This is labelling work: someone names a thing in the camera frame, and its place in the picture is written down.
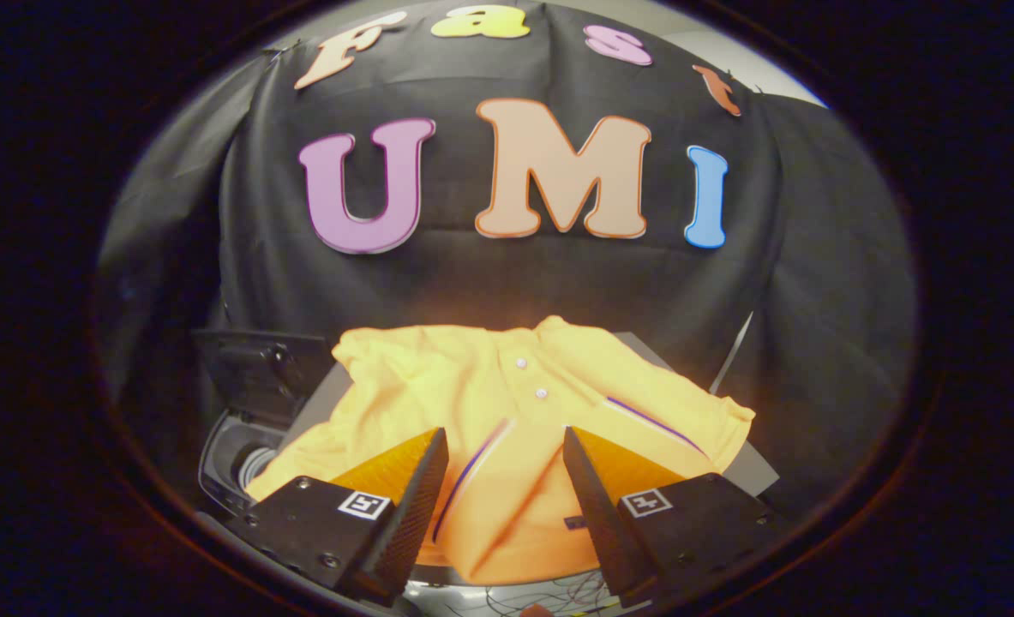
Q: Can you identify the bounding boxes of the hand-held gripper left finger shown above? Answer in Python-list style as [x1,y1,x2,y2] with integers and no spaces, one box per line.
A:
[224,427,450,605]

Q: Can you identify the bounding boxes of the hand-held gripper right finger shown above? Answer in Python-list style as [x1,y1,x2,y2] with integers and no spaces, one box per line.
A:
[562,426,795,605]

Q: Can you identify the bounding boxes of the black backdrop cloth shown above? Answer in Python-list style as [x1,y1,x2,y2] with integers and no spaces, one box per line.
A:
[95,0,919,532]

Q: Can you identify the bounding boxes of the orange polo shirt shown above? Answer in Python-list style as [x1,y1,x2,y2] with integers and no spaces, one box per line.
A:
[245,315,756,586]

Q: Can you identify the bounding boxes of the thin floor cables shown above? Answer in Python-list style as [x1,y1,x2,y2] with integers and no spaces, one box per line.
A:
[481,572,636,616]

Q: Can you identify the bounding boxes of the white cabinet with dark frame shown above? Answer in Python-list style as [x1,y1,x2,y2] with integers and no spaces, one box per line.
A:
[279,330,782,592]

